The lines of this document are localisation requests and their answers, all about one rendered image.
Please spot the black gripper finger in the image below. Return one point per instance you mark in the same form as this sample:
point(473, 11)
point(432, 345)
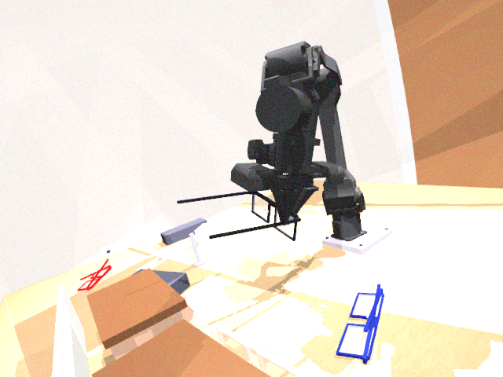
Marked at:
point(303, 194)
point(284, 199)

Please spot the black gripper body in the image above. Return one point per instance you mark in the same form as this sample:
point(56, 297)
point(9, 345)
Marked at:
point(293, 163)

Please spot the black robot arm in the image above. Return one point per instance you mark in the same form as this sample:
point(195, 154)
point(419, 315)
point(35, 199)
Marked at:
point(294, 92)

